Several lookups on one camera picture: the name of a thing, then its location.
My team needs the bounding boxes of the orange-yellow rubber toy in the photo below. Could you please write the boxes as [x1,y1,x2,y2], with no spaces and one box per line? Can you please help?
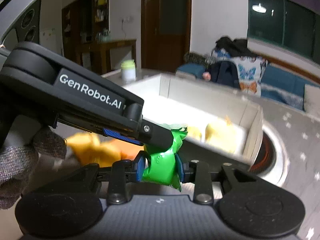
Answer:
[66,133,144,167]

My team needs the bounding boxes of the green snack bag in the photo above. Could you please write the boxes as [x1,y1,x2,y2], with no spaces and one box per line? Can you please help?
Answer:
[142,124,188,192]

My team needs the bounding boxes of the yellow plush chick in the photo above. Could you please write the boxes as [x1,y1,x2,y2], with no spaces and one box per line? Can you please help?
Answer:
[204,116,247,155]

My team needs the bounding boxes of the yellow rubber duck toy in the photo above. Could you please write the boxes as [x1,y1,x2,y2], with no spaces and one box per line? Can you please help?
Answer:
[187,126,202,141]

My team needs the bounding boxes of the grey knitted glove hand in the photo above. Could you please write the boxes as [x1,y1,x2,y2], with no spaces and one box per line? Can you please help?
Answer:
[1,127,67,210]

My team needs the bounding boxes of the white refrigerator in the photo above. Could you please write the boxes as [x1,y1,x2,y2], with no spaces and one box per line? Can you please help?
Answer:
[40,28,63,55]

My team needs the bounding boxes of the white cardboard box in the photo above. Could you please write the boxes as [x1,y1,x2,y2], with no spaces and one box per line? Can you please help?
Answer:
[124,74,263,166]

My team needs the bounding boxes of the white jar green lid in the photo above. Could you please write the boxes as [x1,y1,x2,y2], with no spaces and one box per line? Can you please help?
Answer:
[120,60,136,83]

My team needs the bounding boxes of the wooden side table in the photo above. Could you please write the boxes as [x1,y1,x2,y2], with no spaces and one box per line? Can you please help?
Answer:
[75,39,136,75]

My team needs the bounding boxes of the round heater in table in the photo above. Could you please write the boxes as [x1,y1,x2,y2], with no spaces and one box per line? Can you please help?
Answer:
[249,121,290,187]

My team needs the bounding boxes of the dark wooden shelf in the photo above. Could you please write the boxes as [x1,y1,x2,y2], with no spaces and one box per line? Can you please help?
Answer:
[62,0,110,61]

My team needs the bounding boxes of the dark navy jacket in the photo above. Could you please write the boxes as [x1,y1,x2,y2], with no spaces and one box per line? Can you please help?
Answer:
[207,61,240,89]

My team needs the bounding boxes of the butterfly pattern blanket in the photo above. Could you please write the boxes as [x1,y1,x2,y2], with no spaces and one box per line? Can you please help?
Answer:
[212,49,268,97]

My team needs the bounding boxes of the black clothes pile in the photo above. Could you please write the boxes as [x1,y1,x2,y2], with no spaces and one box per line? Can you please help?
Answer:
[215,36,258,57]

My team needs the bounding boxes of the dark wooden door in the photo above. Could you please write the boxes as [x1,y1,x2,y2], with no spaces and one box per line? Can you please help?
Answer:
[141,0,191,72]

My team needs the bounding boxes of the blue sofa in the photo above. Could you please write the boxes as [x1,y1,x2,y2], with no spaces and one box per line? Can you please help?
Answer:
[175,62,320,112]

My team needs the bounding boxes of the beige cushion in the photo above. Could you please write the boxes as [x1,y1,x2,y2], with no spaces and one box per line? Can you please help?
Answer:
[304,85,320,118]

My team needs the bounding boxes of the dark window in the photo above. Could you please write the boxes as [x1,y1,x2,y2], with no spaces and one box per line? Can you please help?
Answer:
[248,0,319,63]

